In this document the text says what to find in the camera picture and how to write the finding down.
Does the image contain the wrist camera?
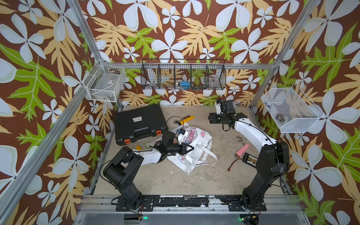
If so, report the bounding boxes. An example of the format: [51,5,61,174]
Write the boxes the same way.
[177,129,188,143]
[215,102,222,114]

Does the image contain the black wire basket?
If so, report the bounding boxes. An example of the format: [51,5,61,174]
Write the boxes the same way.
[140,59,227,91]

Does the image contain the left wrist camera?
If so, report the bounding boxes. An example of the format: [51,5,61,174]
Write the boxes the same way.
[177,129,188,143]

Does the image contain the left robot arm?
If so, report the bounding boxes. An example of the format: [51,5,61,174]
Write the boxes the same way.
[100,131,194,211]

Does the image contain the white mesh basket right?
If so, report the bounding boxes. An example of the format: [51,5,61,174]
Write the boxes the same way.
[261,84,324,134]

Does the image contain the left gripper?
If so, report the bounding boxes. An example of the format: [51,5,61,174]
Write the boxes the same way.
[166,141,194,156]

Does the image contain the yellow utility knife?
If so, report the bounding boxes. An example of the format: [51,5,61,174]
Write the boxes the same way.
[183,116,195,125]

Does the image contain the white cartoon print pouch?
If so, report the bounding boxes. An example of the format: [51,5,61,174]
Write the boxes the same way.
[167,123,218,173]

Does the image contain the white wire basket left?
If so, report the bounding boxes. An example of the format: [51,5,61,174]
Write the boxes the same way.
[83,60,127,103]

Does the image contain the black plastic tool case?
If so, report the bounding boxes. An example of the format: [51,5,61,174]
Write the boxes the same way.
[114,105,168,146]

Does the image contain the blue object in basket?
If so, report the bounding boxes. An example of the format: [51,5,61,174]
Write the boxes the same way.
[180,81,191,90]

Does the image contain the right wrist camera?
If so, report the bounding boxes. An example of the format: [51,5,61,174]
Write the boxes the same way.
[215,102,222,114]

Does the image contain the pink art knife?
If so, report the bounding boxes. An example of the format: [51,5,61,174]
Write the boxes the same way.
[235,144,249,158]

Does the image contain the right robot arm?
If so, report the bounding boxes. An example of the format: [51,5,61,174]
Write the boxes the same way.
[208,99,290,210]

